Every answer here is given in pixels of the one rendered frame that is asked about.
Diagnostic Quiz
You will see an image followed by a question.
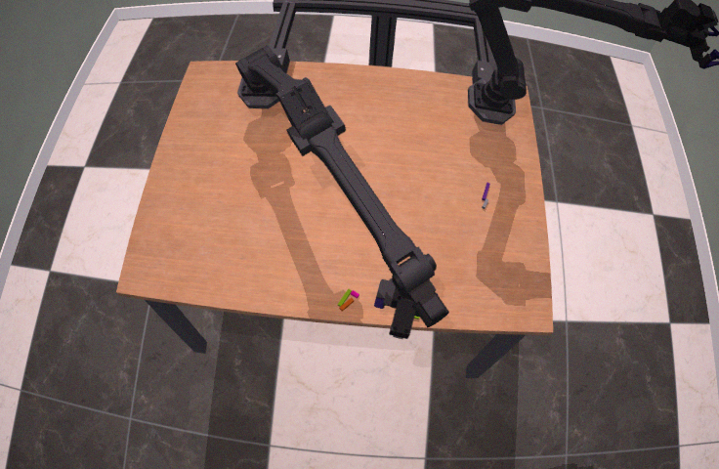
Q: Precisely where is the orange rod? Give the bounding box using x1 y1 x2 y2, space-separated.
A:
340 298 354 312

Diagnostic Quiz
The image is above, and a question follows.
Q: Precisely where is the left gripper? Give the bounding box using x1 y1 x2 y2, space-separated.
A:
678 26 719 69

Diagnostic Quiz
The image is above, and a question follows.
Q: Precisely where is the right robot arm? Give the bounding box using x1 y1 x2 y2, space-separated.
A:
235 46 449 339

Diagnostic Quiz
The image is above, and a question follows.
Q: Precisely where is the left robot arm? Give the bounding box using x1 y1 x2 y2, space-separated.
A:
469 0 719 114

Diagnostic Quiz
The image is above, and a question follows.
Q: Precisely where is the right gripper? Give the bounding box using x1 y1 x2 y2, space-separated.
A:
374 278 396 309

